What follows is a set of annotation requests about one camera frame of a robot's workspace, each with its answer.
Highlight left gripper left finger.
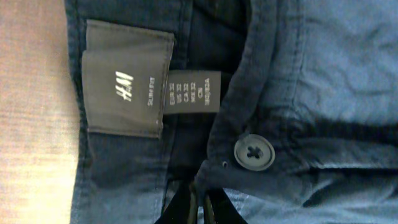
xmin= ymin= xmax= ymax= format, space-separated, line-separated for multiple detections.
xmin=155 ymin=183 xmax=198 ymax=224

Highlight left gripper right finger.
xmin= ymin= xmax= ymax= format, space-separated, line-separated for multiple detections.
xmin=203 ymin=189 xmax=248 ymax=224

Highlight dark blue shorts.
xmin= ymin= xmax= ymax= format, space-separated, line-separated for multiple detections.
xmin=65 ymin=0 xmax=397 ymax=224

